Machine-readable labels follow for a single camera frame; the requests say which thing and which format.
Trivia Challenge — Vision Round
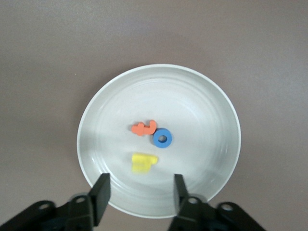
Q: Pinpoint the brown table cover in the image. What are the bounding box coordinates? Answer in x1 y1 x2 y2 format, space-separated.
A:
0 0 308 231

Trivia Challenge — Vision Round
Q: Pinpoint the orange foam letter t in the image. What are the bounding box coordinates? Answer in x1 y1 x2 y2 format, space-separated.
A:
131 119 157 137

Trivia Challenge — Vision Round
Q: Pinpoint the blue foam letter o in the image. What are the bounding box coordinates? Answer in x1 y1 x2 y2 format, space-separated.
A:
152 128 174 148

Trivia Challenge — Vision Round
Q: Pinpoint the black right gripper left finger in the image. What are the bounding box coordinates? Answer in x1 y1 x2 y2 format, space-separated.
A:
0 173 112 231

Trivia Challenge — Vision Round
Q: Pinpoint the beige round plate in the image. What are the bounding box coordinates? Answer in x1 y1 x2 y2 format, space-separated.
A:
77 64 242 219

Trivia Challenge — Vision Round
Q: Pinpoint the yellow foam letter h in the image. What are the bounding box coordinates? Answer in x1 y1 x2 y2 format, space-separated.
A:
131 153 159 174

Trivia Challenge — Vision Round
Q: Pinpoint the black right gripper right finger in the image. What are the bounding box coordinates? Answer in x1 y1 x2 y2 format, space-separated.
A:
167 173 268 231

